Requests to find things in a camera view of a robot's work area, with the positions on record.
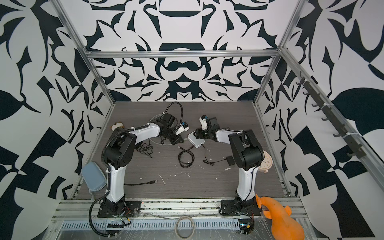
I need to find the brown white round toy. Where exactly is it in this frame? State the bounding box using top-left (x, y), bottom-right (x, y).
top-left (111, 122), bottom-right (124, 131)

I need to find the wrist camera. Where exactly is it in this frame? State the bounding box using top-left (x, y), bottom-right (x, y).
top-left (199, 115), bottom-right (208, 130)
top-left (175, 122), bottom-right (189, 136)

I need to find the grey tape ring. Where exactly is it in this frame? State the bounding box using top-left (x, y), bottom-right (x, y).
top-left (174, 215), bottom-right (196, 240)

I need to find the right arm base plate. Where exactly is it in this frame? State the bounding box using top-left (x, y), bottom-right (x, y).
top-left (219, 198), bottom-right (262, 216)

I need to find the beige round alarm clock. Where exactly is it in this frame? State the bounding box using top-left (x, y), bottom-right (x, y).
top-left (258, 151), bottom-right (273, 173)

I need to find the white network switch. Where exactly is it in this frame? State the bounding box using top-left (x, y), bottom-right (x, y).
top-left (187, 133), bottom-right (205, 149)

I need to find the light blue plastic lid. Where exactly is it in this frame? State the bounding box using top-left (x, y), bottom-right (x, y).
top-left (81, 162), bottom-right (107, 193)

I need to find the tangled thin black adapter cable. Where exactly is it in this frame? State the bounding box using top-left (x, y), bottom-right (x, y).
top-left (136, 142), bottom-right (154, 159)

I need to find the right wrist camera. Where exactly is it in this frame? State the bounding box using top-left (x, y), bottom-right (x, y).
top-left (199, 115), bottom-right (208, 130)

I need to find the black ethernet cable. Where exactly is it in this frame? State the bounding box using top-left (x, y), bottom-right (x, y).
top-left (124, 179), bottom-right (157, 186)

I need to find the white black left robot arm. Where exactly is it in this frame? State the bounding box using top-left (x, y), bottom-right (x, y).
top-left (101, 113), bottom-right (189, 204)

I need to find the black corrugated cable conduit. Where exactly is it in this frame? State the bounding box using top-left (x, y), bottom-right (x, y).
top-left (100, 125), bottom-right (151, 169)

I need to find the small black cable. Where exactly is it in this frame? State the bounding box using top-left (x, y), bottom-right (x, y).
top-left (177, 146), bottom-right (196, 168)

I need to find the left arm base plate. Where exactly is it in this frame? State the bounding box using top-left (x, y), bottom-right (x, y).
top-left (97, 200), bottom-right (142, 218)

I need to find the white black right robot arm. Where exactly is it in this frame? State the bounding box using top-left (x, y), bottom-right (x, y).
top-left (194, 115), bottom-right (265, 202)

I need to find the black wall hook rail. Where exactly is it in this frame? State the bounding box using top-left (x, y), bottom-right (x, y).
top-left (297, 73), bottom-right (367, 159)

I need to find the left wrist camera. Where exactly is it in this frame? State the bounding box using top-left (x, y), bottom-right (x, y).
top-left (175, 122), bottom-right (189, 136)

